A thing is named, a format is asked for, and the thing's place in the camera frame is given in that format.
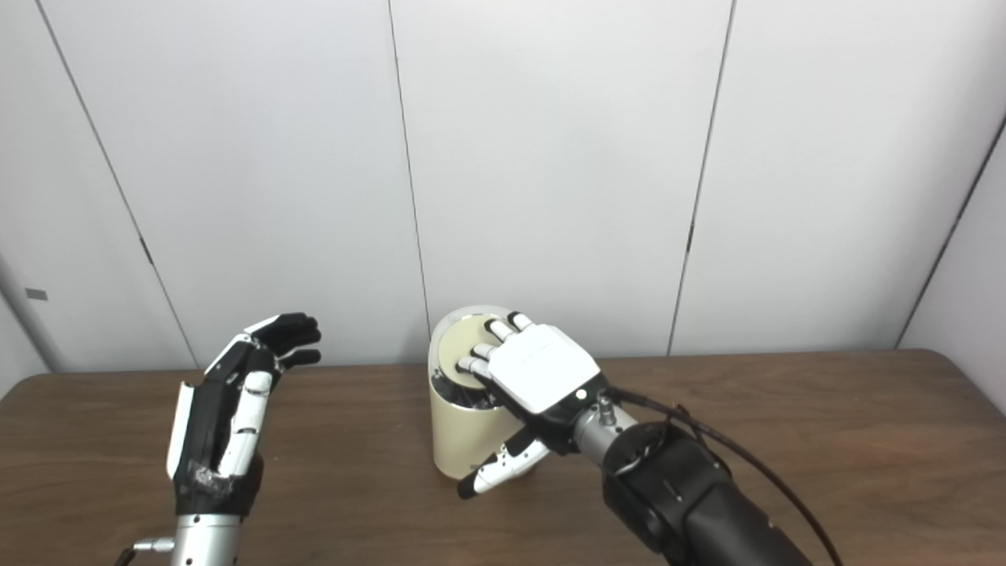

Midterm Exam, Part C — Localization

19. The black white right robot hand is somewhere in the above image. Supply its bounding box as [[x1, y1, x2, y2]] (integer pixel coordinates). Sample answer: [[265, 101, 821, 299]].
[[457, 311, 610, 500]]

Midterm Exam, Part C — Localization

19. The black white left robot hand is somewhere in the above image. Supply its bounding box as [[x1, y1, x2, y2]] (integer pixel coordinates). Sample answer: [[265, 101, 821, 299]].
[[166, 312, 322, 518]]

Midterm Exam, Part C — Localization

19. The round cream bin lid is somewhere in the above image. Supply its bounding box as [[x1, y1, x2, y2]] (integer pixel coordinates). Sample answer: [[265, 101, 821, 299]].
[[437, 314, 520, 390]]

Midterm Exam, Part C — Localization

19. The cream-colored bin body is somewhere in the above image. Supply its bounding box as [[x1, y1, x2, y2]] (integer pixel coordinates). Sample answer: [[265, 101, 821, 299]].
[[428, 305, 543, 480]]

